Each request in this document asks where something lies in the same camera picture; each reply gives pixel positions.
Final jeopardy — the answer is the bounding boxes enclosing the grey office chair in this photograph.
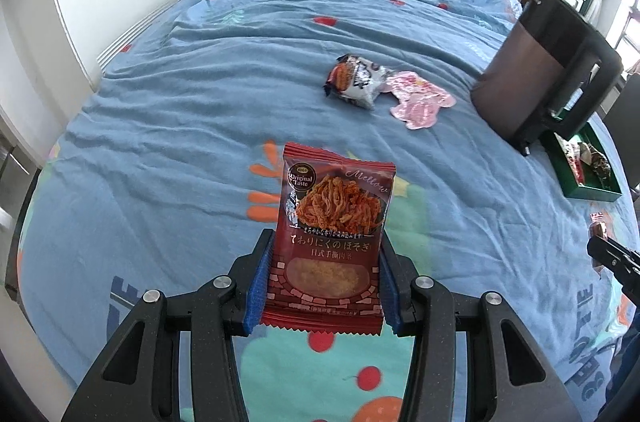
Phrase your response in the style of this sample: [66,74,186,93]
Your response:
[604,74,640,188]

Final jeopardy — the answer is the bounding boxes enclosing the silver chocolate cookie packet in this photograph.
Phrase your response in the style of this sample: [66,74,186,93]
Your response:
[323,54,396,110]

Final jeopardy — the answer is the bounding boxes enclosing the brown gold cereal bar packet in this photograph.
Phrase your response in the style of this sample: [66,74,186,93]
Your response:
[579,142,612,181]

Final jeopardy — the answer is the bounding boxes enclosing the pink cartoon snack pouch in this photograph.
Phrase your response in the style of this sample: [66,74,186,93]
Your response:
[383,71,456,130]

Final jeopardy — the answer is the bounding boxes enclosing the long red white snack bag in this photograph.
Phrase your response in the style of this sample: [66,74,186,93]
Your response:
[560,138,586,186]

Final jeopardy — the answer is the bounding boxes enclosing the small red candy packet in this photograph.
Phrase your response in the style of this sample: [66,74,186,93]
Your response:
[589,212,608,275]

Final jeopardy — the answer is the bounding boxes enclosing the green shallow tray box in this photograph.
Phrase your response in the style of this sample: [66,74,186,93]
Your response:
[540,122,622,202]

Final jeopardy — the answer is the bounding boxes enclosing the dark red noodle snack packet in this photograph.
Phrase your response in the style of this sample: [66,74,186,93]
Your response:
[262,143,396,335]

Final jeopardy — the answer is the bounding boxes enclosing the black brown electric kettle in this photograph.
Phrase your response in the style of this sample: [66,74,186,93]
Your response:
[471,0,623,156]

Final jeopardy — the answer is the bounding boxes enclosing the blue patterned bed duvet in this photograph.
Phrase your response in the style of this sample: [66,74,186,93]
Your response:
[20,0,639,421]

